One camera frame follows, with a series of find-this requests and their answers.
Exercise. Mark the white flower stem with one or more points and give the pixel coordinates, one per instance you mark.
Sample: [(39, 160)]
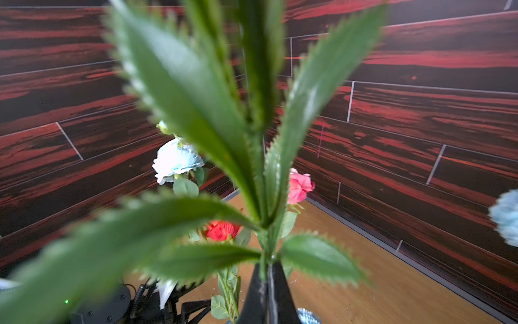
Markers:
[(178, 163)]

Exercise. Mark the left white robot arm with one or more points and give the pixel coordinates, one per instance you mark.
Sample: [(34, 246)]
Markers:
[(57, 301)]

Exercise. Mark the blue purple glass vase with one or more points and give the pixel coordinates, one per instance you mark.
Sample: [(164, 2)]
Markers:
[(308, 317)]

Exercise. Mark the red rose stem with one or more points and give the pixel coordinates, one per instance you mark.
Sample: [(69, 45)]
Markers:
[(230, 239)]

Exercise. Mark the pink rose stem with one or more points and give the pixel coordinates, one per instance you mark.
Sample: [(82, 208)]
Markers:
[(299, 187)]

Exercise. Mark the small light blue flower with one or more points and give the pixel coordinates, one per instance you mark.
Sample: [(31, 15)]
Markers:
[(182, 75)]

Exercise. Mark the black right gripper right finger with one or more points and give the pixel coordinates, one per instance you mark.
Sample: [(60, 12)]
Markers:
[(281, 308)]

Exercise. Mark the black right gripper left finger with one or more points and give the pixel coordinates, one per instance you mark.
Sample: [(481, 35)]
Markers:
[(255, 307)]

